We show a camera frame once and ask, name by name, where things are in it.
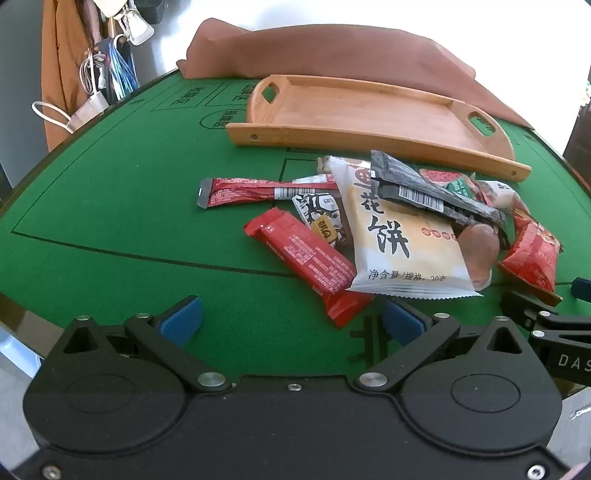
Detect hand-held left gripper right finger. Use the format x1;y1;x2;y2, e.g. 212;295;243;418
353;298;550;393

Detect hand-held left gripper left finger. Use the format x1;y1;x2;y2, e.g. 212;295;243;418
44;295;234;393

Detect red peanut packet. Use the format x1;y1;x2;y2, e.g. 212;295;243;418
496;208;565;306

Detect round translucent snack packet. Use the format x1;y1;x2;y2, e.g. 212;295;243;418
456;224;502;292

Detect white pastry packet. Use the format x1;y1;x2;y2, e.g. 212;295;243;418
329;157;485;301

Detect red snack bar packet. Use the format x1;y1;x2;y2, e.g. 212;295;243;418
243;207;375;329

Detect green snack packet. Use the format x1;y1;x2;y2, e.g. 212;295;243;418
445;175;485;200

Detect black and white snack packet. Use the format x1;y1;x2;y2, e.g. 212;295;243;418
292;190;356;257

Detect long black snack packet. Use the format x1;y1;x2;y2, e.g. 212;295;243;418
369;150;512;250

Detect long red stick packet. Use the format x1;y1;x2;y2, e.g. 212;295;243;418
196;176;340;209

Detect red clear-ended biscuit packet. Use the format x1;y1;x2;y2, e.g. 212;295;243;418
419;168;469;185

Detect wooden tray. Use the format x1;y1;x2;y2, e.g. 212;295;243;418
225;74;533;183

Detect dark brown door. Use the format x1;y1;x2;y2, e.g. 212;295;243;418
562;60;591;162

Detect white paper bag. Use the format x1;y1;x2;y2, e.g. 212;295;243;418
31;91;110;134

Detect brown cloth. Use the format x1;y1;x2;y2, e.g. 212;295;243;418
175;17;536;130

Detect silver pouch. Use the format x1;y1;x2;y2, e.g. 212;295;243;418
121;7;155;46

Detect black bag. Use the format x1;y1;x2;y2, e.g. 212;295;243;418
136;0;164;24

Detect beige hat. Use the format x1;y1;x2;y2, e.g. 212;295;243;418
95;0;130;19

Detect blue lanyards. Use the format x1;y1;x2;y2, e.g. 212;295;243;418
108;39;140;100

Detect grey cord bundle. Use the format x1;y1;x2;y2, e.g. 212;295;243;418
79;48;107;95

